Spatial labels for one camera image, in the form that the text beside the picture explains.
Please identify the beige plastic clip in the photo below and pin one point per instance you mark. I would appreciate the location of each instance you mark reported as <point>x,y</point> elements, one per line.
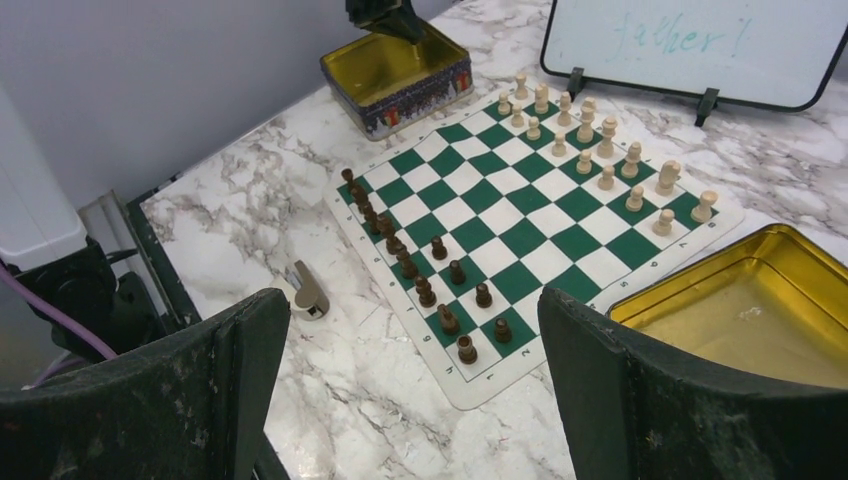
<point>307,299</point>

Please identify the dark chess piece twelfth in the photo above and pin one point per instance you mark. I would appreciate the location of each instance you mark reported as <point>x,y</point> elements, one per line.
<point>438,249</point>

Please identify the left gold tin box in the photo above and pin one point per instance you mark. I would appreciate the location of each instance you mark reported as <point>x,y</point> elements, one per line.
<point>385,83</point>

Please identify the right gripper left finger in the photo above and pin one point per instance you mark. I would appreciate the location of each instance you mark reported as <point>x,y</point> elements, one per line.
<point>77,426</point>

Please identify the light chess pieces row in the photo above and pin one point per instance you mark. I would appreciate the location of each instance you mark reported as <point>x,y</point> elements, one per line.
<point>568,170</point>

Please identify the tall dark chess piece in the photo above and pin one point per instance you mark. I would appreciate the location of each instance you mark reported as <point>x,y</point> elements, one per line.
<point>348,177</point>

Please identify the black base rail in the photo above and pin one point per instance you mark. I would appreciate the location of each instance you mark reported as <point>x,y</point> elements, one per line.
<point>152,265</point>

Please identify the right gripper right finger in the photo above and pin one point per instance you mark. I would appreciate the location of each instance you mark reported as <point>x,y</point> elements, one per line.
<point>633,407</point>

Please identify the dark pawn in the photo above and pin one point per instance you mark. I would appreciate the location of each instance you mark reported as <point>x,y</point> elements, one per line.
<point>456,273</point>

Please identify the gold tin box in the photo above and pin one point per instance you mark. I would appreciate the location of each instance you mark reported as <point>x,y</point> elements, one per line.
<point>773,303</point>
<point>385,83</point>

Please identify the green white chess board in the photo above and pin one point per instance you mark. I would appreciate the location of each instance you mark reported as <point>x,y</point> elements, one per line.
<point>429,185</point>

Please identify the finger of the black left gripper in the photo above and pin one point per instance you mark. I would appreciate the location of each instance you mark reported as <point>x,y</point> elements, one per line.
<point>395,18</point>

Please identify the right gold tin box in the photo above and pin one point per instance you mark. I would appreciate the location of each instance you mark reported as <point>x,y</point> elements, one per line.
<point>773,303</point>

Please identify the small whiteboard on stand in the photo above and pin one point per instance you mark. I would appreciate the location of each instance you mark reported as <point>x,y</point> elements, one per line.
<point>776,55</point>

